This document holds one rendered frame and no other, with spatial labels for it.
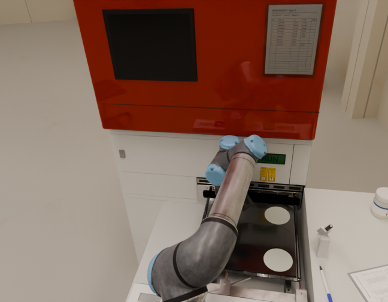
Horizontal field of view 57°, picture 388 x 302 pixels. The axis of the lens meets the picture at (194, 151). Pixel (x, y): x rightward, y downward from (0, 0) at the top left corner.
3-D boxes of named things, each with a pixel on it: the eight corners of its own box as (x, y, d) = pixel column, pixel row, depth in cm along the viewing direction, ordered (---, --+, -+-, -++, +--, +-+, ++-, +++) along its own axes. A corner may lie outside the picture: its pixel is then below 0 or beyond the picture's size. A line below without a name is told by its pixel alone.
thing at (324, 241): (314, 243, 122) (319, 215, 114) (326, 244, 121) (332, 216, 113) (315, 257, 117) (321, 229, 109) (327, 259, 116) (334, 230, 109)
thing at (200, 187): (198, 198, 161) (197, 182, 156) (299, 207, 153) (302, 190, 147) (197, 201, 160) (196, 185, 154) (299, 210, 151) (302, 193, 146)
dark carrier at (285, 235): (210, 199, 153) (210, 198, 153) (293, 206, 147) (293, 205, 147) (195, 265, 126) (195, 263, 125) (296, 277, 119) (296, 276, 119)
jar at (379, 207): (368, 205, 135) (374, 186, 130) (388, 207, 134) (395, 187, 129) (372, 218, 130) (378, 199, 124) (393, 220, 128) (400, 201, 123)
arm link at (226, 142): (214, 144, 121) (223, 131, 128) (215, 169, 127) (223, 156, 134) (236, 148, 118) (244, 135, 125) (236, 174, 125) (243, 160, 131)
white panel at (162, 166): (124, 193, 171) (109, 120, 148) (300, 209, 156) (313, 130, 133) (122, 198, 169) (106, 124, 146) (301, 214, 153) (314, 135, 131)
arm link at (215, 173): (221, 160, 109) (232, 141, 118) (198, 174, 117) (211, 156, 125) (238, 178, 111) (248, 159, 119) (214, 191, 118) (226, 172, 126)
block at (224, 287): (220, 284, 120) (220, 278, 119) (230, 285, 120) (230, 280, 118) (217, 305, 114) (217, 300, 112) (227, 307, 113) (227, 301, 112)
